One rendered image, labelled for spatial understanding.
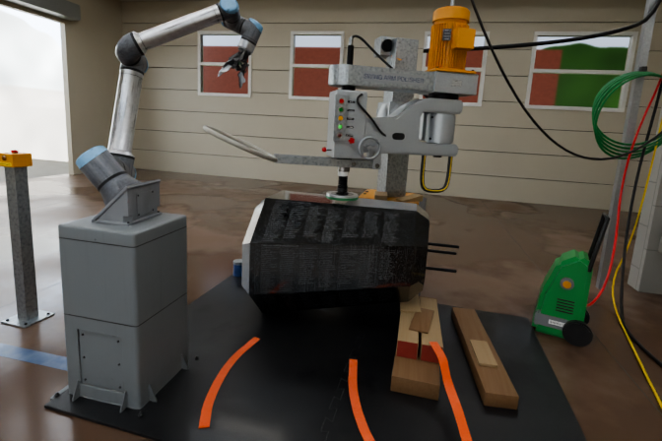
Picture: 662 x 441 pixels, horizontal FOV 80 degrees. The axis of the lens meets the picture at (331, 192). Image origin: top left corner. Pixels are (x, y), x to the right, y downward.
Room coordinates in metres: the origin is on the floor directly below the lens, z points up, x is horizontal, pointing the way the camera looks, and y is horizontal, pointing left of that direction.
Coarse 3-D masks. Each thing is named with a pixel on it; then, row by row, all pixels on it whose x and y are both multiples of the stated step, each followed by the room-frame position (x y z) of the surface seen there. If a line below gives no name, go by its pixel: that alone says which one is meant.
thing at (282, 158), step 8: (280, 160) 2.42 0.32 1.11; (288, 160) 2.43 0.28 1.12; (296, 160) 2.44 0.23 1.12; (304, 160) 2.46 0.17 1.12; (312, 160) 2.47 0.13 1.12; (320, 160) 2.48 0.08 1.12; (328, 160) 2.49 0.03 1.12; (336, 160) 2.50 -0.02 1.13; (344, 160) 2.51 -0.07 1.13; (352, 160) 2.52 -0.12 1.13; (360, 160) 2.53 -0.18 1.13; (368, 160) 2.66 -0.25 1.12
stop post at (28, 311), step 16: (0, 160) 2.32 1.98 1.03; (16, 160) 2.31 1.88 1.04; (32, 160) 2.41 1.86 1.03; (16, 176) 2.33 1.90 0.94; (16, 192) 2.32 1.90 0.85; (16, 208) 2.32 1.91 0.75; (16, 224) 2.32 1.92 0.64; (16, 240) 2.33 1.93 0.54; (32, 240) 2.39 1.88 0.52; (16, 256) 2.33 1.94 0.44; (32, 256) 2.38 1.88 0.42; (16, 272) 2.33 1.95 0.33; (32, 272) 2.37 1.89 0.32; (16, 288) 2.33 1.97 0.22; (32, 288) 2.36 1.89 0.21; (32, 304) 2.36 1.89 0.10; (16, 320) 2.32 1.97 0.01; (32, 320) 2.33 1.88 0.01
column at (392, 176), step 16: (400, 48) 3.22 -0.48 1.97; (416, 48) 3.26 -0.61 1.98; (400, 64) 3.23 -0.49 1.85; (416, 64) 3.26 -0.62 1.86; (384, 96) 3.37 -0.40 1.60; (400, 96) 3.23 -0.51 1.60; (384, 160) 3.27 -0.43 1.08; (400, 160) 3.25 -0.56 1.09; (384, 176) 3.24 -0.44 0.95; (400, 176) 3.25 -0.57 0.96; (400, 192) 3.25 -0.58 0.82
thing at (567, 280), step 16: (576, 256) 2.50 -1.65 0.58; (592, 256) 2.43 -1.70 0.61; (560, 272) 2.49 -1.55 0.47; (576, 272) 2.45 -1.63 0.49; (592, 272) 2.43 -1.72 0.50; (544, 288) 2.56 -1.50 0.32; (560, 288) 2.49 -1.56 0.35; (576, 288) 2.44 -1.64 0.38; (544, 304) 2.52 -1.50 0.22; (560, 304) 2.48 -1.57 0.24; (576, 304) 2.43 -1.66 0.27; (544, 320) 2.51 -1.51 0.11; (560, 320) 2.47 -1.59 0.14; (576, 320) 2.42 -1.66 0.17; (560, 336) 2.49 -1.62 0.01; (576, 336) 2.38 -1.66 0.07; (592, 336) 2.35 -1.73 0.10
